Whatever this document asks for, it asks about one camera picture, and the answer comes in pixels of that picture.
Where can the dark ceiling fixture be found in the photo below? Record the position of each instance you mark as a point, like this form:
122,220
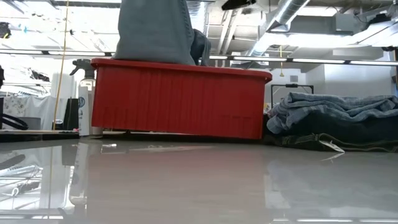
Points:
4,30

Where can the blue white striped shirt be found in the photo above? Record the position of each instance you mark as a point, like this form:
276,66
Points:
326,107

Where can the red plastic bin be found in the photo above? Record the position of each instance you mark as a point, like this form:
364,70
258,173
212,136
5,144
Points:
180,99

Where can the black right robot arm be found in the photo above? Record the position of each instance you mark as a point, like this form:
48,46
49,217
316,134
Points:
237,4

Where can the dark teal garment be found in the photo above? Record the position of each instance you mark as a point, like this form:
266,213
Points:
342,132

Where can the silver smooth ventilation duct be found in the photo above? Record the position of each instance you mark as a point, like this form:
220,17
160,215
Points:
280,21

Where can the white hanging cloth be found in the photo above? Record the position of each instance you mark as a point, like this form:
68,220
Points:
40,109

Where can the light blue garment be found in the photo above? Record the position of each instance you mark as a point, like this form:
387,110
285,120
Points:
155,31

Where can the LED light bar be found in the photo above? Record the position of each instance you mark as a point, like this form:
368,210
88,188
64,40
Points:
311,60

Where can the black frame stand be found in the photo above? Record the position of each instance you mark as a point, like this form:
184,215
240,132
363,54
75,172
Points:
292,85

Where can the clear spray bottle grey trigger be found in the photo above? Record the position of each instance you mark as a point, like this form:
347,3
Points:
84,105

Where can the black speaker box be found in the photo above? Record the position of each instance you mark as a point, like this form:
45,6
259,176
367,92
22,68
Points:
72,113

